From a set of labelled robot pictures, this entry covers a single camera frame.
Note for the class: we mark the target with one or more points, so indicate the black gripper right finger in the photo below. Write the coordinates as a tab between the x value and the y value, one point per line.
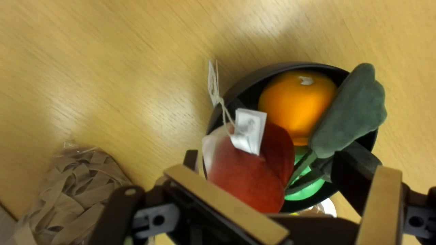
379	205

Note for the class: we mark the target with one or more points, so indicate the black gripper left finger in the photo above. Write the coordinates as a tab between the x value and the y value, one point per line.
218	199

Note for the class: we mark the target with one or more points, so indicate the red plush radish with leaves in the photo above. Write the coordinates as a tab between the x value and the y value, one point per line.
254	172

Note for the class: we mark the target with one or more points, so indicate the green toy apple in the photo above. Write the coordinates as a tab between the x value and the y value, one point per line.
304	192

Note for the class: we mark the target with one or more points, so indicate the black bowl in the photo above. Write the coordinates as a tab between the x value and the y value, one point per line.
245	89

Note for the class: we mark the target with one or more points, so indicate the orange toy fruit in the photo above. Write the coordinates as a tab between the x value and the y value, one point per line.
294	107

